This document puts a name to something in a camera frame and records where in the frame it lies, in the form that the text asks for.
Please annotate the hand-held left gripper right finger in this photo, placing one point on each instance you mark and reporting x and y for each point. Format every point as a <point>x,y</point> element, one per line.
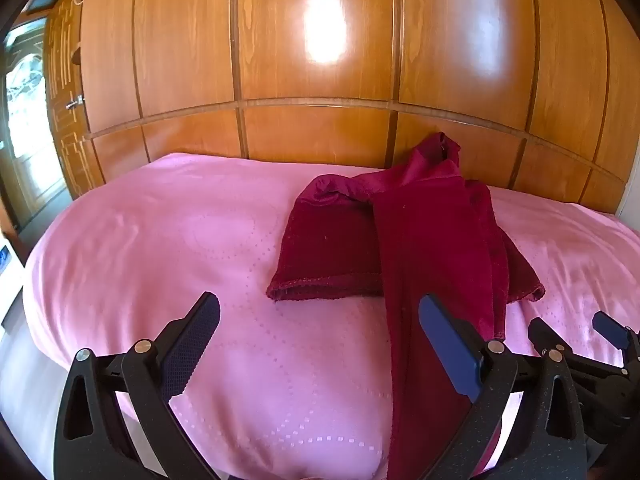
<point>445,335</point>

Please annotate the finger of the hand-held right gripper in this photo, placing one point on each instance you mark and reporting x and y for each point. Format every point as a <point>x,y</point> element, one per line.
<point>545,336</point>
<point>612,332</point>

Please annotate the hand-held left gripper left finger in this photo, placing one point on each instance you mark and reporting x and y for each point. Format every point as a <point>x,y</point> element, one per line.
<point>192,340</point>

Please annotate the dark red velvet garment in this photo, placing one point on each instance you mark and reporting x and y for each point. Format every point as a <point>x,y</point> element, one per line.
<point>430,240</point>

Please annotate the pink bedsheet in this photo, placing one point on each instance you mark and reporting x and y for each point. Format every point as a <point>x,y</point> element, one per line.
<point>175,240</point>

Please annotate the white appliance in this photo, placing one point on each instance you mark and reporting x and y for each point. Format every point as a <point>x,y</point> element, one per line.
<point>9,280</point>

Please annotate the glass panel door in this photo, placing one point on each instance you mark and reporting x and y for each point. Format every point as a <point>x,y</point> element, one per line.
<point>25,125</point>

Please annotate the wooden wardrobe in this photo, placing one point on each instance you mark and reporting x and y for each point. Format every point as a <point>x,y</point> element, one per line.
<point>320,35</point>

